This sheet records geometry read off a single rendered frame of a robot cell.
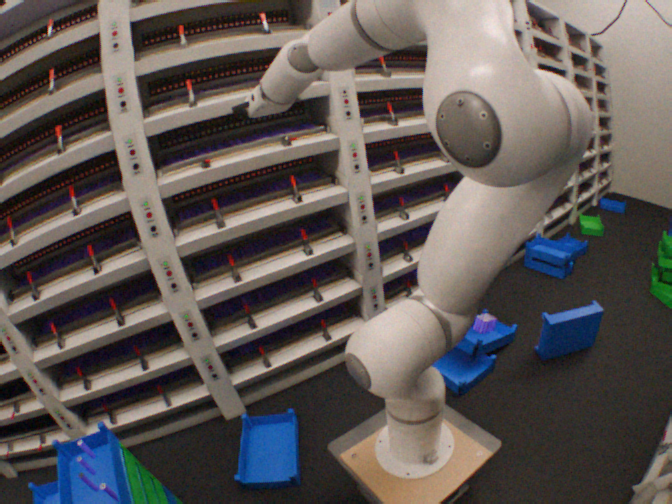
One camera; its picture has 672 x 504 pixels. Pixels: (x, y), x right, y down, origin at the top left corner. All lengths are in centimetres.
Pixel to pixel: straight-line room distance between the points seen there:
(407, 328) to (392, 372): 7
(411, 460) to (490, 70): 73
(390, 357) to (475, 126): 35
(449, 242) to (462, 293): 7
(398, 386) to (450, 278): 20
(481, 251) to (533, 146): 16
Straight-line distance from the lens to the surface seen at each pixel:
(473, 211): 35
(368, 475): 82
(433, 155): 151
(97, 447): 103
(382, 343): 48
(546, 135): 23
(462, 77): 23
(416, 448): 74
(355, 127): 118
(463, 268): 36
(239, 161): 103
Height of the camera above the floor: 102
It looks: 24 degrees down
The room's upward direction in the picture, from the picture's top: 10 degrees counter-clockwise
